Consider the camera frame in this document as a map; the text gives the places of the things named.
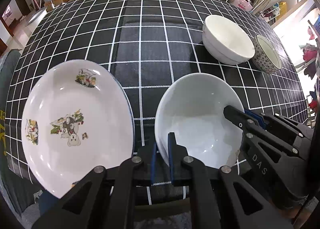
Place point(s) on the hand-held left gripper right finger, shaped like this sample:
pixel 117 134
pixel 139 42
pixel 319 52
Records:
pixel 171 159

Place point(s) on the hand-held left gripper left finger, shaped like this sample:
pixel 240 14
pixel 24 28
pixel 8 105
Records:
pixel 153 166

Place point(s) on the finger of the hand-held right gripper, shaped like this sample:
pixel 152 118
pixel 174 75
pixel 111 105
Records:
pixel 235 114
pixel 253 117

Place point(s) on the white bowl with red mark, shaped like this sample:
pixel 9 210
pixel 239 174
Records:
pixel 195 119

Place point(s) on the small white cartoon print plate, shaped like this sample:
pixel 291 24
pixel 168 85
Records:
pixel 75 94

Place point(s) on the small patterned bowl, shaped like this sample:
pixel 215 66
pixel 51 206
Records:
pixel 268 53

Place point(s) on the cream white bowl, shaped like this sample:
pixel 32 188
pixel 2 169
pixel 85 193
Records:
pixel 225 34

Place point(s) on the red hanging clothes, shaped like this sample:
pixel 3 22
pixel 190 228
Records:
pixel 311 56

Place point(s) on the black checked tablecloth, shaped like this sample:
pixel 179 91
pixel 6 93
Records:
pixel 150 44

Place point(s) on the pink bag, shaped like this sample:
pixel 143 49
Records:
pixel 242 4

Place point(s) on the white mop bucket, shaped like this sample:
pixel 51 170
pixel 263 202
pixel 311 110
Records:
pixel 37 18

